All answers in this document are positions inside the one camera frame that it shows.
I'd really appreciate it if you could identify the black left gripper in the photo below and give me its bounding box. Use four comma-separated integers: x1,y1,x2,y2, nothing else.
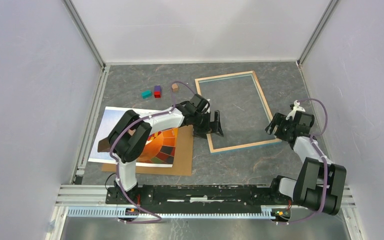
191,110,223,140

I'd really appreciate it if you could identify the wooden picture frame teal edge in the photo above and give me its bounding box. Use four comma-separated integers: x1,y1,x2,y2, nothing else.
194,70,283,155

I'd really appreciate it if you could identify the colourful balloon photo print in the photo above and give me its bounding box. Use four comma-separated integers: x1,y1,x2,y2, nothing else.
87,105,180,168

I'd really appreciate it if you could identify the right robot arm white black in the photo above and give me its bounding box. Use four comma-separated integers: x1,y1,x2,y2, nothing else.
265,111,347,216

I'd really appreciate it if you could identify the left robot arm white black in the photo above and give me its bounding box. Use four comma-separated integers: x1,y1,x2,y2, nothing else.
107,93,224,204

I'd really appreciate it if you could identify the brown cardboard backing board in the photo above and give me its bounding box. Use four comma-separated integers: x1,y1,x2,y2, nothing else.
101,125,195,177

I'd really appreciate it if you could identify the natural wooden cube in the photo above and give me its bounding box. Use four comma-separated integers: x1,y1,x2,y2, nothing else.
171,83,179,93

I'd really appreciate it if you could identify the red wooden block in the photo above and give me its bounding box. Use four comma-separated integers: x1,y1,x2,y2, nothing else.
153,91,161,99

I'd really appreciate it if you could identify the teal wooden block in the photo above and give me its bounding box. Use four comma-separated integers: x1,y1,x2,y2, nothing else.
141,90,153,99

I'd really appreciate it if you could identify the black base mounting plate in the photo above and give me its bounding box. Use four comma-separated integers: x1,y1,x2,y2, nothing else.
105,184,295,215

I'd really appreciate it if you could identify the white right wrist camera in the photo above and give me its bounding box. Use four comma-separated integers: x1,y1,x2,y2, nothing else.
285,100,306,121

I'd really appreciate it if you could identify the aluminium rail base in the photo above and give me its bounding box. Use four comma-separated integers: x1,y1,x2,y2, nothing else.
54,184,357,220

